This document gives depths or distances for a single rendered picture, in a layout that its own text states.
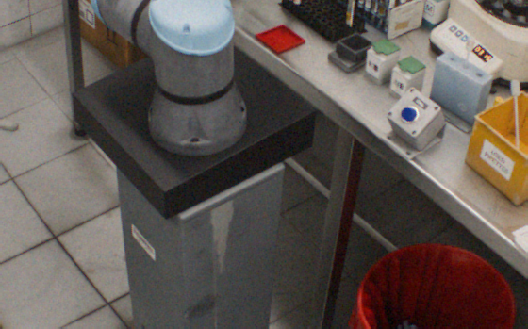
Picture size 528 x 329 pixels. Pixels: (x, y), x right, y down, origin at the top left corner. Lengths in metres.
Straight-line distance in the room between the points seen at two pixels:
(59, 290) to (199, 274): 0.98
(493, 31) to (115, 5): 0.71
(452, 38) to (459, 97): 0.20
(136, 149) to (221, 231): 0.19
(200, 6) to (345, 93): 0.43
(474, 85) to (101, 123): 0.62
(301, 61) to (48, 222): 1.16
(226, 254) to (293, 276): 0.95
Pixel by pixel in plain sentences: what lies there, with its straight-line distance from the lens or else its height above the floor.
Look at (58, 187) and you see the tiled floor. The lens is 2.60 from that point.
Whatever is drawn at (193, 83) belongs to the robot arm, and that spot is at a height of 1.06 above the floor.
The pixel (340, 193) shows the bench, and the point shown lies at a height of 0.66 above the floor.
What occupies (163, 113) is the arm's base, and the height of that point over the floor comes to 1.00.
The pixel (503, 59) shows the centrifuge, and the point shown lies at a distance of 1.59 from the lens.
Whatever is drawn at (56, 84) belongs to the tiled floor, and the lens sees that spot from 3.01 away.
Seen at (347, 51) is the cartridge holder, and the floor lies 0.90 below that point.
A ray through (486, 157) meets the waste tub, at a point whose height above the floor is 0.92.
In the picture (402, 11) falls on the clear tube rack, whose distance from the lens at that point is 1.66.
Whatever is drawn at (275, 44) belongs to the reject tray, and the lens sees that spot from 1.61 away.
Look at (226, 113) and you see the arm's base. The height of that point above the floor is 1.00.
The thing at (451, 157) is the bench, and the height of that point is 0.88.
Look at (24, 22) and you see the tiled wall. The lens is 3.25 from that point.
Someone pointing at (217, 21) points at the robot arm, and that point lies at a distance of 1.16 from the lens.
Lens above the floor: 1.78
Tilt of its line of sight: 41 degrees down
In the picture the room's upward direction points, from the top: 4 degrees clockwise
